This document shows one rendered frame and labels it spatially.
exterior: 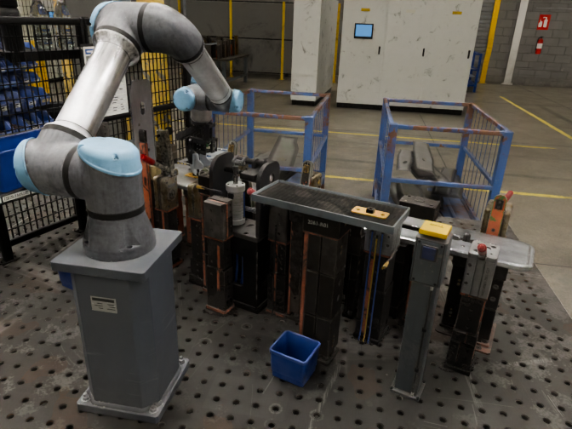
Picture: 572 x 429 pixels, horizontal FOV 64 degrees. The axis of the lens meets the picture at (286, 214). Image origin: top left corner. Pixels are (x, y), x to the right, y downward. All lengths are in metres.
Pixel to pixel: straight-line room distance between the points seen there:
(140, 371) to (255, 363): 0.34
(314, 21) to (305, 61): 0.73
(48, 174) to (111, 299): 0.28
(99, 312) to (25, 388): 0.38
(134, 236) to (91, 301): 0.17
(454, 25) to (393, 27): 1.05
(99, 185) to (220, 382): 0.61
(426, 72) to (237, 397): 8.52
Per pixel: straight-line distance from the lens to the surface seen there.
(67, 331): 1.55
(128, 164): 0.97
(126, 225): 1.00
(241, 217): 1.44
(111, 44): 1.23
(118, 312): 1.06
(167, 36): 1.22
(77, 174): 1.00
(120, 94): 2.24
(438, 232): 1.05
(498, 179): 3.46
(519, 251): 1.44
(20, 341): 1.56
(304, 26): 9.32
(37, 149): 1.08
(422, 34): 9.31
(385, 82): 9.33
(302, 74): 9.37
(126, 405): 1.23
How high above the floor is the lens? 1.57
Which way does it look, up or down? 23 degrees down
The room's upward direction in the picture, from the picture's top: 2 degrees clockwise
